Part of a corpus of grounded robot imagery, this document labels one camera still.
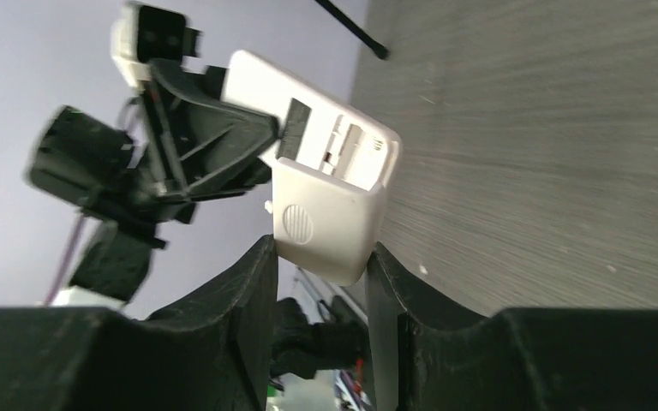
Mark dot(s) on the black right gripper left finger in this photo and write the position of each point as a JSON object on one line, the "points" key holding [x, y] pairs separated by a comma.
{"points": [[209, 350]]}

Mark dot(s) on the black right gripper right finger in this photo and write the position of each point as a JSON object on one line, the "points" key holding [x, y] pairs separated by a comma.
{"points": [[431, 353]]}

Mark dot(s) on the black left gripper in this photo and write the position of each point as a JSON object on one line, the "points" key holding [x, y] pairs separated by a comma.
{"points": [[208, 148]]}

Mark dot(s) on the red and white remote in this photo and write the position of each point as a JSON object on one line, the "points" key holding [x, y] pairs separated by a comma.
{"points": [[316, 129]]}

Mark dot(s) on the white remote battery cover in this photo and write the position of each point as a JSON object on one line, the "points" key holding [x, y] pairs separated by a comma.
{"points": [[323, 224]]}

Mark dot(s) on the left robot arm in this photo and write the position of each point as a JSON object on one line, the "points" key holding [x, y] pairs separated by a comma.
{"points": [[91, 165]]}

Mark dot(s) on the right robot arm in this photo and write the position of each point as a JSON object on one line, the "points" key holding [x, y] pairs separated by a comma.
{"points": [[317, 340]]}

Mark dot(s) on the black tripod music stand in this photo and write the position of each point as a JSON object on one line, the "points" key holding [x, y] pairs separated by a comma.
{"points": [[378, 49]]}

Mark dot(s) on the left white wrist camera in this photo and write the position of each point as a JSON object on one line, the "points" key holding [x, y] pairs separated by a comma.
{"points": [[144, 32]]}

